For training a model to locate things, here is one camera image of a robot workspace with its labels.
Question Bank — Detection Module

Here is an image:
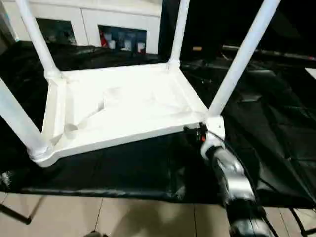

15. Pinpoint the white plastic table top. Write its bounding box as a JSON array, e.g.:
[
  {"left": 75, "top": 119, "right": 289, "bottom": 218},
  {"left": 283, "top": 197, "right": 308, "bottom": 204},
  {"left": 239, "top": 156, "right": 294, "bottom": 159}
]
[{"left": 32, "top": 61, "right": 210, "bottom": 168}]

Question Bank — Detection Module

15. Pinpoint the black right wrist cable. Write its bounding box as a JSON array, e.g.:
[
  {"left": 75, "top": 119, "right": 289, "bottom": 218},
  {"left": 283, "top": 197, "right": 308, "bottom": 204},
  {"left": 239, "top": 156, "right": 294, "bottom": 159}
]
[{"left": 207, "top": 132, "right": 279, "bottom": 237}]

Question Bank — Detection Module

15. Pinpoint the white plastic table leg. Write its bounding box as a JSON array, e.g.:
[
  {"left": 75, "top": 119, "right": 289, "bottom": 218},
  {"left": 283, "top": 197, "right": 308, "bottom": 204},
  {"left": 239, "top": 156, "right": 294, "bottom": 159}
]
[
  {"left": 15, "top": 0, "right": 65, "bottom": 79},
  {"left": 208, "top": 0, "right": 282, "bottom": 117},
  {"left": 0, "top": 76, "right": 54, "bottom": 161},
  {"left": 168, "top": 0, "right": 191, "bottom": 69}
]

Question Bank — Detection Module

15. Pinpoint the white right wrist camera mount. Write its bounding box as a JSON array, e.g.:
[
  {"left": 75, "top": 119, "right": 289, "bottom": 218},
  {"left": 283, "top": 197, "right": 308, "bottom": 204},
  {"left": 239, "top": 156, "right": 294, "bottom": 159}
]
[{"left": 200, "top": 116, "right": 226, "bottom": 158}]

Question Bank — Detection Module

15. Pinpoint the black mat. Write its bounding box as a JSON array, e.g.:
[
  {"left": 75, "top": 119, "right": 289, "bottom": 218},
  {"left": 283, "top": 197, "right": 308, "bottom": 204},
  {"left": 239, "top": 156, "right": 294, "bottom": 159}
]
[{"left": 0, "top": 40, "right": 316, "bottom": 208}]

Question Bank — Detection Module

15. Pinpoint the white cabinet with glass doors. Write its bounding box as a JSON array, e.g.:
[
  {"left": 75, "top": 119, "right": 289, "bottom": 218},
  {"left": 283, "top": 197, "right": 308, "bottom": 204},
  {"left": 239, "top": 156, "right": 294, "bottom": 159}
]
[{"left": 0, "top": 0, "right": 163, "bottom": 55}]

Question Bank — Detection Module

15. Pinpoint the black backdrop cloth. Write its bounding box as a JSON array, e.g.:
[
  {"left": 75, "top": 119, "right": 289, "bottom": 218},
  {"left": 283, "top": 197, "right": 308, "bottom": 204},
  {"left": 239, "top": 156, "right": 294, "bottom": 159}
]
[{"left": 160, "top": 0, "right": 316, "bottom": 50}]

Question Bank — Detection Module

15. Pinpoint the grey robot torso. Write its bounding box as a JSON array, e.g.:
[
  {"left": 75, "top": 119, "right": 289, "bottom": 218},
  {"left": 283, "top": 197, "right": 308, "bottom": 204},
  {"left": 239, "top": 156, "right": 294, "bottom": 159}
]
[{"left": 88, "top": 229, "right": 109, "bottom": 237}]

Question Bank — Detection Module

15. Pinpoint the white paper sheet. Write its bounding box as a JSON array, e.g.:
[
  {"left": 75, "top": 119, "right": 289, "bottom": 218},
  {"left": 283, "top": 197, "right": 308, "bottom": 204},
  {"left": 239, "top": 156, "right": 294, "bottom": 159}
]
[{"left": 305, "top": 67, "right": 316, "bottom": 81}]

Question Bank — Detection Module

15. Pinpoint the black tripod stand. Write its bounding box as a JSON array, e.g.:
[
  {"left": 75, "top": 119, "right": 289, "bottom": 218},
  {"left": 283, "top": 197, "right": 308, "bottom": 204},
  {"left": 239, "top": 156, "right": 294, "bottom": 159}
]
[{"left": 291, "top": 208, "right": 316, "bottom": 237}]

